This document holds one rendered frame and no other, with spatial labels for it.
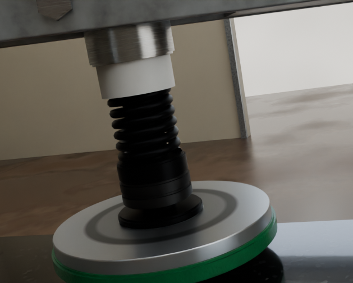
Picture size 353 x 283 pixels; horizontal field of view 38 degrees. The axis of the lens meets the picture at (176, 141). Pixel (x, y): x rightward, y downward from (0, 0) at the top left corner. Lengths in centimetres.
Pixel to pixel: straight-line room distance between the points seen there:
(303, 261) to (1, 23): 32
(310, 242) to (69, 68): 581
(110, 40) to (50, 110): 604
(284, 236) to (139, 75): 22
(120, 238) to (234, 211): 11
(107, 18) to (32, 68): 612
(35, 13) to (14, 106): 637
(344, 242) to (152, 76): 23
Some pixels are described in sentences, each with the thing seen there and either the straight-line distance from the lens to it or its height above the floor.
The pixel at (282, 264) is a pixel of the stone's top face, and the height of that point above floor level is 85.
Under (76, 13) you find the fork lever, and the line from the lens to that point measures 43.
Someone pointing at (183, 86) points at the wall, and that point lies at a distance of 560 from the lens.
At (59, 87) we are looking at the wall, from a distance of 635.
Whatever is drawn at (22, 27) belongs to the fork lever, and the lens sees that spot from 44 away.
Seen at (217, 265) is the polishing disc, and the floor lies 87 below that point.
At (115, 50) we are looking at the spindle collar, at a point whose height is 105.
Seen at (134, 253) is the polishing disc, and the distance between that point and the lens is 42.
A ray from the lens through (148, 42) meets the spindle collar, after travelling 45.
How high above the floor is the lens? 105
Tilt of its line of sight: 10 degrees down
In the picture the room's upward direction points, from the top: 10 degrees counter-clockwise
